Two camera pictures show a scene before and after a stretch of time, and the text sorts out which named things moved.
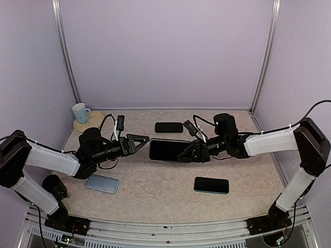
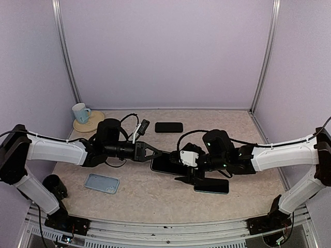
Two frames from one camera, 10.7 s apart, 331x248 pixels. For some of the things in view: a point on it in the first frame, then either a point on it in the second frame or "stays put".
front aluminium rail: x=120 y=233 stays put
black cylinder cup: x=53 y=184 stays put
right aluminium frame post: x=267 y=57 stays put
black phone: x=211 y=185 stays put
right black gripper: x=200 y=151 -> x=191 y=173
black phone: x=165 y=150 -> x=163 y=163
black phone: x=167 y=151 -> x=163 y=163
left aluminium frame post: x=60 y=22 stays put
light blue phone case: x=102 y=183 stays put
